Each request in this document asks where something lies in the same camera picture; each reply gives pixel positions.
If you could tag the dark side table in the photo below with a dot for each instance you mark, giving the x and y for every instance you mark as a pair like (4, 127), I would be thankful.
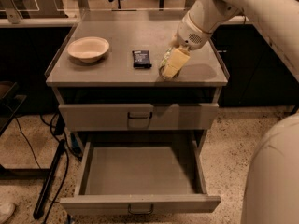
(10, 102)

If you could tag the dark blue snack packet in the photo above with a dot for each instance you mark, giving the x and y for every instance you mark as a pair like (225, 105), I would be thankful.
(141, 59)

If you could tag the open grey middle drawer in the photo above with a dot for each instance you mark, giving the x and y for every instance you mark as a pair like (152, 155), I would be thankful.
(140, 179)

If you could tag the black power strip bar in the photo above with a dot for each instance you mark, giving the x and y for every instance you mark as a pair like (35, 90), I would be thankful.
(44, 193)

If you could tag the grey top drawer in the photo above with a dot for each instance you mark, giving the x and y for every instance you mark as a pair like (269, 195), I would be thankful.
(123, 117)

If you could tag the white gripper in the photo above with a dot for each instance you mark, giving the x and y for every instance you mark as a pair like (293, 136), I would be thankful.
(189, 34)

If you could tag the white paper bowl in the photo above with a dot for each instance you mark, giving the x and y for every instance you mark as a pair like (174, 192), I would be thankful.
(88, 49)

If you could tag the grey drawer cabinet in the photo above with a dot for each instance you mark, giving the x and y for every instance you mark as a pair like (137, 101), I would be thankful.
(113, 80)

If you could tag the white shoe tip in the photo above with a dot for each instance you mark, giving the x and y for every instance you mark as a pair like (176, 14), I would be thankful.
(6, 212)

